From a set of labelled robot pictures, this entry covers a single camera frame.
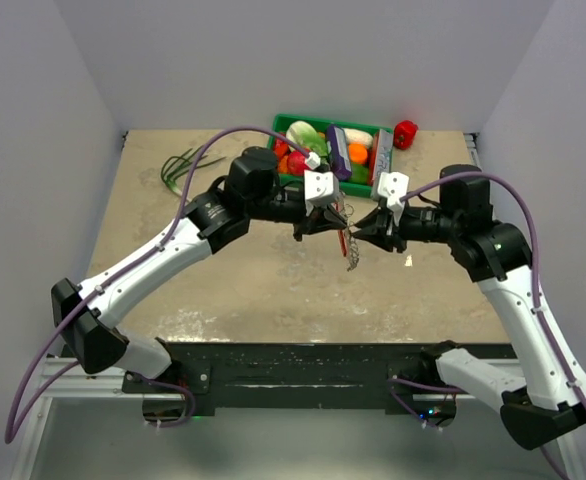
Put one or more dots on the black base frame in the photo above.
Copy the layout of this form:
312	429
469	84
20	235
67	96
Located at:
204	377

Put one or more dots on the red chili pepper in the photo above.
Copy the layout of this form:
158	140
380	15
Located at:
280	148

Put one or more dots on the red grey box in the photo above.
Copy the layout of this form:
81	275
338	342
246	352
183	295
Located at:
380	157

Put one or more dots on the orange carrot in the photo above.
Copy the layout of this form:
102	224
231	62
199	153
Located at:
283	165

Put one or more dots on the green plastic bin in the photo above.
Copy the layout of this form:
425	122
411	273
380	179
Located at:
282	121

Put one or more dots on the orange fruit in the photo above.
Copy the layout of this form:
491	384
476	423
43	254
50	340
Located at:
358	153

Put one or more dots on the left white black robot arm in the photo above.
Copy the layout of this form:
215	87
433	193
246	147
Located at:
87	314

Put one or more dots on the purple white box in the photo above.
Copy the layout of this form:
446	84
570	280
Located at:
337	147

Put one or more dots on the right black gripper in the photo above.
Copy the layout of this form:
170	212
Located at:
378	217

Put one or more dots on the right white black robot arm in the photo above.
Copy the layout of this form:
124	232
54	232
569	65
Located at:
549	399

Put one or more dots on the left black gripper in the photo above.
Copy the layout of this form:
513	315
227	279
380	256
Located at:
315	224

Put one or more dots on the white green cabbage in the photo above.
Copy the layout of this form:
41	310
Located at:
305	135

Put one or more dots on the white radish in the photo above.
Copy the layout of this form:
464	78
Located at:
356	136

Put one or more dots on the green spring onion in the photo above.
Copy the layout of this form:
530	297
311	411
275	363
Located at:
176	167

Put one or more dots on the green vegetable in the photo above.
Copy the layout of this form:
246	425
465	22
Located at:
359	174

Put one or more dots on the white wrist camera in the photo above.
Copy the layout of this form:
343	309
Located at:
320	188
390	188

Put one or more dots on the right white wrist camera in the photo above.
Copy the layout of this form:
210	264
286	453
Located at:
390	188

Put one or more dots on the red bell pepper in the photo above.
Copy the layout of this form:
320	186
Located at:
404	134

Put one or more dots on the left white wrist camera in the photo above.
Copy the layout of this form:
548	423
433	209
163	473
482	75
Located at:
320	188

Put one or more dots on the red apple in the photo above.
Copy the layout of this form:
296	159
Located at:
296	163

